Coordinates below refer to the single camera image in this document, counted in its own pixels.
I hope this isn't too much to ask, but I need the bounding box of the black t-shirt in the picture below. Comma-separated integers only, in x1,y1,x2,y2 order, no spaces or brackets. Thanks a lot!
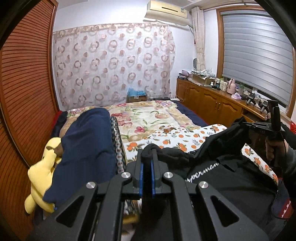
141,118,284,235

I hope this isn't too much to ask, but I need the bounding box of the right hand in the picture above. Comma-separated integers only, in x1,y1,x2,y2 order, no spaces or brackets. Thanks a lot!
265,137,289,167

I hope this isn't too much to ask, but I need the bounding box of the orange print white bedsheet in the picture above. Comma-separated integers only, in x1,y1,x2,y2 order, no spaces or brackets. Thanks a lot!
121,124,278,185

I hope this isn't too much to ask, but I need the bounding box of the long wooden cabinet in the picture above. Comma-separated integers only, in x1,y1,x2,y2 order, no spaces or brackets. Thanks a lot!
176,78,267,127

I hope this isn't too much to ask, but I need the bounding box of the navy blue folded blanket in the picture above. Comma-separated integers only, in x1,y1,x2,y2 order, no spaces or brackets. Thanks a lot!
43,108,116,207

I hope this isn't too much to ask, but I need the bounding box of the pink kettle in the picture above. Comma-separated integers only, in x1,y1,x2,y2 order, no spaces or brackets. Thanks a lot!
226,78,236,95

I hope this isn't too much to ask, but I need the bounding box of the floral quilt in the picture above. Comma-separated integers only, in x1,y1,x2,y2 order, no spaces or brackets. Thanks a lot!
59,99,202,143

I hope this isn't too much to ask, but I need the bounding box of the grey window blind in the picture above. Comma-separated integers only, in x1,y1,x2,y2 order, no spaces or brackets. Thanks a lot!
221,10,293,105

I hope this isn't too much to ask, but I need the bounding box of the navy blue bed blanket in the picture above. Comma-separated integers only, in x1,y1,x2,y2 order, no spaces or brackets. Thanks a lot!
173,100,208,127

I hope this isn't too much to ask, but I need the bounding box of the cardboard box with blue cloth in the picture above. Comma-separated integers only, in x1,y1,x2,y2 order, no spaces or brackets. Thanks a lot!
126,88,147,103

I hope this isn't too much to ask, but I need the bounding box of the yellow plush toy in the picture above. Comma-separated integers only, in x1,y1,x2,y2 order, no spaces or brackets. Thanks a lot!
24,137,62,214

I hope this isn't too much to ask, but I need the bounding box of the circle pattern sheer curtain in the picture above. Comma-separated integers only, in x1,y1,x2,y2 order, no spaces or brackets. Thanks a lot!
52,23,176,110

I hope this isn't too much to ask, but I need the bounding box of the beige tied window curtain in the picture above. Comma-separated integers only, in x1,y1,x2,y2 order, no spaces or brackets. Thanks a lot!
191,7,206,70

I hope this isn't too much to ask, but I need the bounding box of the wooden louvered wardrobe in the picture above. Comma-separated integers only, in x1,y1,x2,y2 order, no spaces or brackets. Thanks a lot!
1,1,58,240

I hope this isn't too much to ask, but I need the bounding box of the wall air conditioner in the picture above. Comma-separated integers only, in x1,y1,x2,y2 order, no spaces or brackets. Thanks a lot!
145,1,189,26

